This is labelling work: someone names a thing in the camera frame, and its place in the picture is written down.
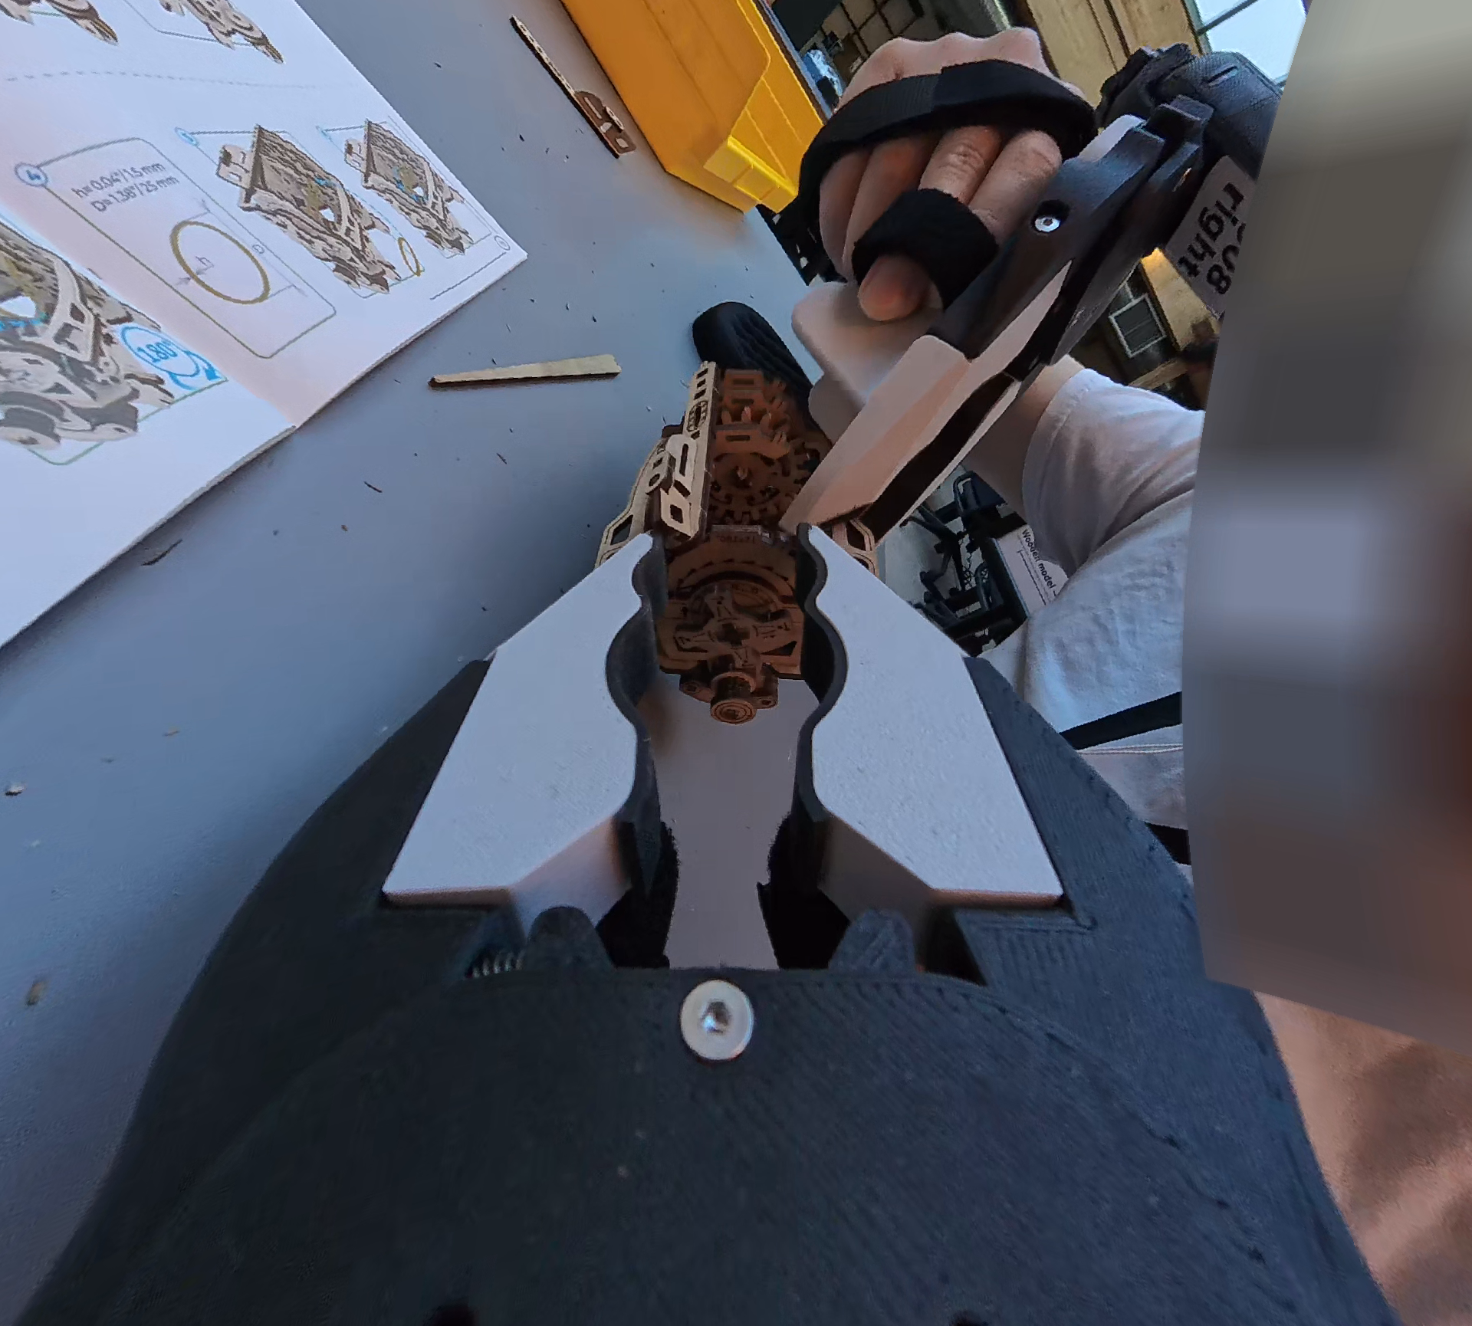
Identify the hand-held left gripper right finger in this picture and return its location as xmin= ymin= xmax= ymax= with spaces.
xmin=760 ymin=524 xmax=1066 ymax=968

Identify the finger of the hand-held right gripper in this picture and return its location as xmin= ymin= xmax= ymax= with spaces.
xmin=783 ymin=337 xmax=1080 ymax=545

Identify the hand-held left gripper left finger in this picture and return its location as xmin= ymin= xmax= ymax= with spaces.
xmin=382 ymin=530 xmax=669 ymax=968

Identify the wooden mechanical model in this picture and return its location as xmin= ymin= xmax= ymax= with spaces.
xmin=596 ymin=363 xmax=882 ymax=729

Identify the grey desk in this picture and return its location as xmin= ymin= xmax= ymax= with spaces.
xmin=0 ymin=0 xmax=876 ymax=1281

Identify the person's right hand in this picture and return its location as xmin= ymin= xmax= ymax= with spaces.
xmin=819 ymin=25 xmax=1066 ymax=324

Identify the black office chair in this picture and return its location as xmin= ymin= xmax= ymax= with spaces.
xmin=908 ymin=468 xmax=1037 ymax=654

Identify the black textured pad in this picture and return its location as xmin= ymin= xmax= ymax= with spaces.
xmin=694 ymin=301 xmax=824 ymax=430

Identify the white printed sign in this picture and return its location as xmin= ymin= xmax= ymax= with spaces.
xmin=1013 ymin=525 xmax=1072 ymax=614

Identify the person's white shirt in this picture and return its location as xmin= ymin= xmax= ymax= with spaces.
xmin=990 ymin=364 xmax=1210 ymax=856

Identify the tapered wooden stick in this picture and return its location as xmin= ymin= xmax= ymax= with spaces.
xmin=428 ymin=352 xmax=623 ymax=390

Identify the wooden slotted strip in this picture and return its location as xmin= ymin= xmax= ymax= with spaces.
xmin=510 ymin=15 xmax=639 ymax=157

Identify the yellow plastic bin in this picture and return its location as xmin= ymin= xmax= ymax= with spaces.
xmin=470 ymin=0 xmax=830 ymax=214

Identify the assembly instruction booklet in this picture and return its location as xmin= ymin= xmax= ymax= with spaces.
xmin=0 ymin=0 xmax=531 ymax=649

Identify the black body strap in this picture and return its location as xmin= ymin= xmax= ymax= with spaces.
xmin=1059 ymin=691 xmax=1187 ymax=751

